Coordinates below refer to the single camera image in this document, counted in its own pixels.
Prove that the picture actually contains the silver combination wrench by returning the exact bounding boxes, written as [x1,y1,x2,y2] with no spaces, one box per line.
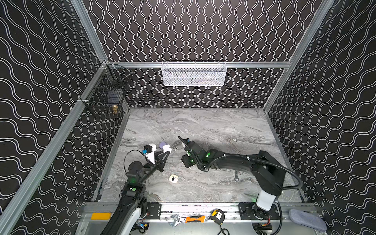
[234,170,239,182]

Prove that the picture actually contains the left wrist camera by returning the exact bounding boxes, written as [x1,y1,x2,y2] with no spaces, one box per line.
[142,144,157,164]

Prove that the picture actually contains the yellow black tape measure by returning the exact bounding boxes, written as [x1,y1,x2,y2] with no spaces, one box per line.
[209,209,225,225]

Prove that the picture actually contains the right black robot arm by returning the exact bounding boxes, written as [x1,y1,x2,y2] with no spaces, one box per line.
[178,136,303,220]

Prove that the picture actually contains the white wire mesh basket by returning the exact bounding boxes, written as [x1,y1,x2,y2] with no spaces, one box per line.
[161,61,227,87]

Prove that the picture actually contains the brass fitting in basket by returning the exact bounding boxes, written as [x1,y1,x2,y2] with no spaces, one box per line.
[112,105,118,114]

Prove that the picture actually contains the grey cloth pad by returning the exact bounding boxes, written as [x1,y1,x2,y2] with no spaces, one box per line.
[289,209,327,232]

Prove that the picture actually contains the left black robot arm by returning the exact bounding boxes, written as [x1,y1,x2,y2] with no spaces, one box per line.
[101,149,171,235]

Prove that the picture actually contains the adjustable wrench orange handle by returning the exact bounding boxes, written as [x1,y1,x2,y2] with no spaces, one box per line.
[169,214,209,228]

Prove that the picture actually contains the cream earbud charging case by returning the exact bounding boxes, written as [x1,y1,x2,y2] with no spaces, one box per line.
[169,174,179,184]

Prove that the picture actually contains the yellow label sticker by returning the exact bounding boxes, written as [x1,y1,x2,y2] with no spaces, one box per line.
[91,212,112,220]

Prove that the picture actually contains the black wire basket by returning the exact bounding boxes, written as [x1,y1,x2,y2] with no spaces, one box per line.
[83,61,134,120]

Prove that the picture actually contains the purple earbud charging case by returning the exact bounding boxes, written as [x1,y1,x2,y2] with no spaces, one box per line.
[159,142,167,149]

